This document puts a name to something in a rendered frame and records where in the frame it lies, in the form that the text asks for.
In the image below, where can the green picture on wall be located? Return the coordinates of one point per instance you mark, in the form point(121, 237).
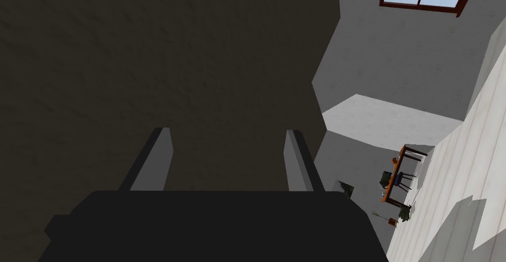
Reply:
point(345, 189)

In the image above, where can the potted plant in orange pot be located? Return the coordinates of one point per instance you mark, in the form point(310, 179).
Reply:
point(387, 219)

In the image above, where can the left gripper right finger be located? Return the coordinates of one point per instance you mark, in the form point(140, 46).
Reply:
point(299, 167)

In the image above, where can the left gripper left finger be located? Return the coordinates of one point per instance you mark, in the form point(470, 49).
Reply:
point(152, 167)

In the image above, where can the orange wooden table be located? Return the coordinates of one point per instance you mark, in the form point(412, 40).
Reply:
point(397, 177)

